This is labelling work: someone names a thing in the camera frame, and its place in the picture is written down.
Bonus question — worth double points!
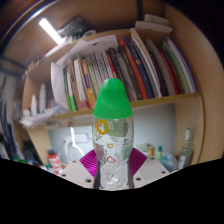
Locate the clear glass bottle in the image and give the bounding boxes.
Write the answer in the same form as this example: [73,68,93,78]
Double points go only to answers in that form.
[178,128,194,170]

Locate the dark hanging garments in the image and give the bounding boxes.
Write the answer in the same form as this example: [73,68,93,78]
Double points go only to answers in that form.
[0,96,24,162]

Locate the wooden shelf unit with books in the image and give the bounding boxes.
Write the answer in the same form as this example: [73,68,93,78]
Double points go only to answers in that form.
[13,0,224,166]

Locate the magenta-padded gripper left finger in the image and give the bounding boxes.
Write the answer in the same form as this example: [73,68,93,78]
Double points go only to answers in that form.
[60,148,100,190]

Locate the small bottle with yellow cap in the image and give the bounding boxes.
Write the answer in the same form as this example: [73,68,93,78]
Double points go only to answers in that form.
[148,145,156,158]

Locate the clear plastic bag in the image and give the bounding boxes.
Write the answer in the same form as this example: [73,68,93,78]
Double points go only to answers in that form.
[159,152,179,173]

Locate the clear bottle with green cap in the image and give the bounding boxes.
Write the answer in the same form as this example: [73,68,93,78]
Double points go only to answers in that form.
[92,78,135,191]

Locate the white LED light bar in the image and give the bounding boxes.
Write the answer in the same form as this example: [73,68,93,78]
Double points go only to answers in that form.
[38,17,66,46]

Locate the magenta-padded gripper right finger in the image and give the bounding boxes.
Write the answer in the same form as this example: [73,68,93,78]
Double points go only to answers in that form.
[126,147,170,190]

